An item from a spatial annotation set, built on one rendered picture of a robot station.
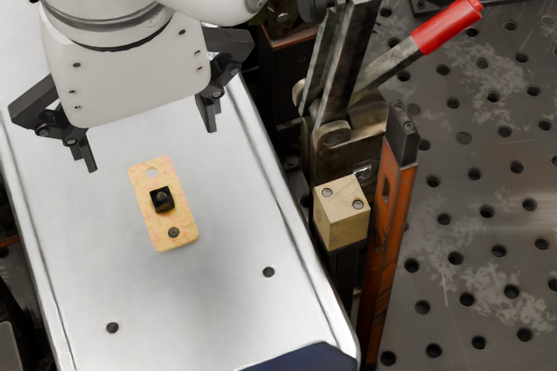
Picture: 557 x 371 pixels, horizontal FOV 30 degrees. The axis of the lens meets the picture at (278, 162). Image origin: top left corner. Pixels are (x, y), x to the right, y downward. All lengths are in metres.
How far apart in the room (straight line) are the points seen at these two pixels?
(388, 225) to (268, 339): 0.13
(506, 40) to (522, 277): 0.32
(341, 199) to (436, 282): 0.39
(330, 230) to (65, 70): 0.26
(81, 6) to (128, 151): 0.33
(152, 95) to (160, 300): 0.20
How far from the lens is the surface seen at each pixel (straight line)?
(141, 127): 0.91
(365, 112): 0.85
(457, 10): 0.79
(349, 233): 0.81
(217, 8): 0.51
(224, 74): 0.72
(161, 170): 0.88
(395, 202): 0.74
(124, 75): 0.66
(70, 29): 0.61
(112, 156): 0.90
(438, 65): 1.31
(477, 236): 1.20
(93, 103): 0.68
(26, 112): 0.70
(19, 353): 0.86
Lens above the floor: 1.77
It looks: 61 degrees down
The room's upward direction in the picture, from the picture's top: 2 degrees counter-clockwise
